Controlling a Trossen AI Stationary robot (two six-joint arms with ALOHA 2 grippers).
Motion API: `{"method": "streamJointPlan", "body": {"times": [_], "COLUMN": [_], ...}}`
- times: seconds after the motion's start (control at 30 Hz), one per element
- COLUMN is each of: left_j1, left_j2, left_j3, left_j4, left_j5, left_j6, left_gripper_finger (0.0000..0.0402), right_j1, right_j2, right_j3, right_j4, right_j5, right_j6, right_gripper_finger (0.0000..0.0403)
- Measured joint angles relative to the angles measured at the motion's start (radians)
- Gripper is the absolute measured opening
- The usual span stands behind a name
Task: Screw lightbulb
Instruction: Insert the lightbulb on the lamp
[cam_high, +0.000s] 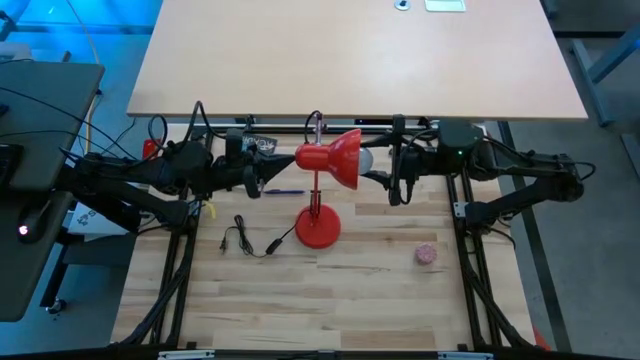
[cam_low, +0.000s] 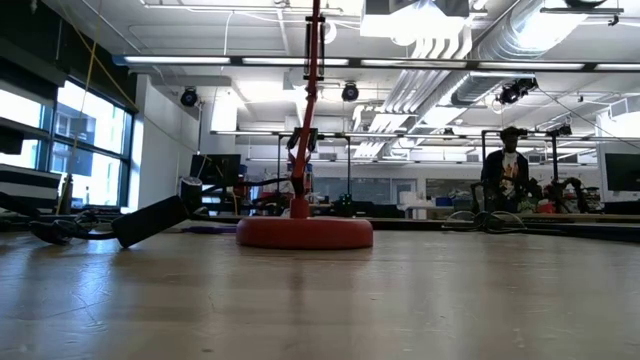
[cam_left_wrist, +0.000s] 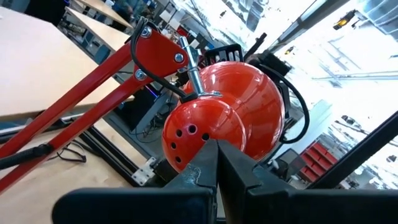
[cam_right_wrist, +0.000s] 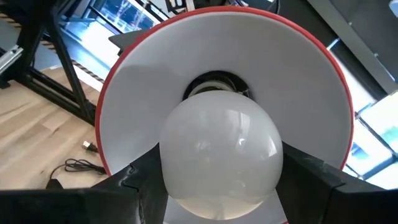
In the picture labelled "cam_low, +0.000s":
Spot red desk lamp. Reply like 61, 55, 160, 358
235, 0, 375, 251

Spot black computer monitor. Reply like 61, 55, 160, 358
189, 153, 242, 189

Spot dark purple pen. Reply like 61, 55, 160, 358
182, 225, 238, 235

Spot black equipment box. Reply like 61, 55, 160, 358
178, 175, 206, 220

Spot white ceiling air unit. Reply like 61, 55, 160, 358
359, 0, 472, 41

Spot person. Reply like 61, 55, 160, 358
479, 126, 531, 214

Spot long ceiling strip light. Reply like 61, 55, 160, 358
114, 53, 640, 72

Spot large window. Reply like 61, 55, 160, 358
0, 79, 135, 211

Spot white framed monitor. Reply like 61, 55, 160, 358
597, 142, 640, 204

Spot coiled black cables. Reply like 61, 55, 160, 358
444, 209, 529, 235

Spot black ceiling camera cluster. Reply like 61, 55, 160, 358
497, 77, 540, 106

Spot yellow hanging cable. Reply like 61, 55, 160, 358
55, 0, 104, 214

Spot silver round ventilation duct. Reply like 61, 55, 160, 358
469, 0, 596, 64

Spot black table edge rail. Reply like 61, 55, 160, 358
197, 213, 640, 245

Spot black lamp power cable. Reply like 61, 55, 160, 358
27, 175, 292, 247

